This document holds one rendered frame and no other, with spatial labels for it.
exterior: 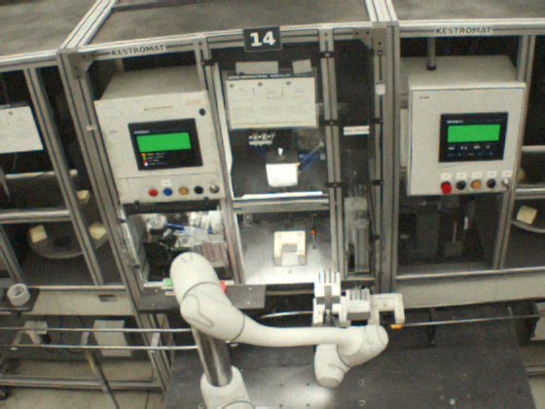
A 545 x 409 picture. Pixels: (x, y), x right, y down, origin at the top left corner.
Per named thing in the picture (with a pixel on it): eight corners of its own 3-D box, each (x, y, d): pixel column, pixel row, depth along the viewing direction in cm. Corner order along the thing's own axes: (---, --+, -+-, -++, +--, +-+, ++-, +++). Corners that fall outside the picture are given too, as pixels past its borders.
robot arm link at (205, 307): (251, 321, 189) (236, 292, 199) (205, 302, 177) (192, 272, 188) (224, 352, 191) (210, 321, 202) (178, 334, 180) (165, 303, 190)
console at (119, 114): (119, 207, 250) (91, 105, 222) (134, 167, 272) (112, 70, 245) (224, 203, 246) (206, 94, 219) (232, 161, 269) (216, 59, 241)
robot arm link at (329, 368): (327, 361, 233) (355, 347, 227) (327, 396, 221) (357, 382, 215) (308, 349, 228) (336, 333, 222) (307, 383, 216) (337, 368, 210)
